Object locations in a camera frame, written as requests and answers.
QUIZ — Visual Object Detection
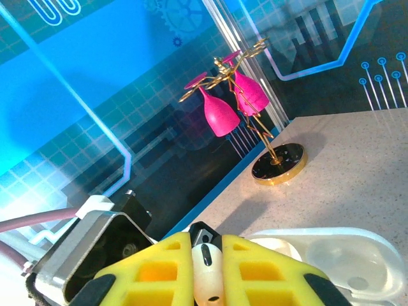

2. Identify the gold wire glass rack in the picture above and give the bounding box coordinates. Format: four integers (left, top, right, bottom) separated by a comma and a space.
178, 36, 309, 187

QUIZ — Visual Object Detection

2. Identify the pink wine glass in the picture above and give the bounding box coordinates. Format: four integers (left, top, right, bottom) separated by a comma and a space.
184, 72, 242, 138
222, 49, 269, 117

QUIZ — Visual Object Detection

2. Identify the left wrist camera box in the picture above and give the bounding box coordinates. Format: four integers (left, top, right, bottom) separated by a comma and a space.
27, 190, 154, 305

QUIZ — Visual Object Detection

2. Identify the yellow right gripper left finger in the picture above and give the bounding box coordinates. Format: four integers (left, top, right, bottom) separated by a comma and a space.
68, 231, 196, 306

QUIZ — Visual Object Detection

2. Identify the white wireless earbud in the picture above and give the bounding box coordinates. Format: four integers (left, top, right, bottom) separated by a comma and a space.
191, 242, 226, 306

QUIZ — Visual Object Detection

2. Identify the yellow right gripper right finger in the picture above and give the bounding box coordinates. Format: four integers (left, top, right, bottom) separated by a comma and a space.
221, 234, 351, 306

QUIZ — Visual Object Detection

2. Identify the white square earbud case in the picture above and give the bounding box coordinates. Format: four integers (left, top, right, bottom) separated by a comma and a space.
248, 226, 403, 306

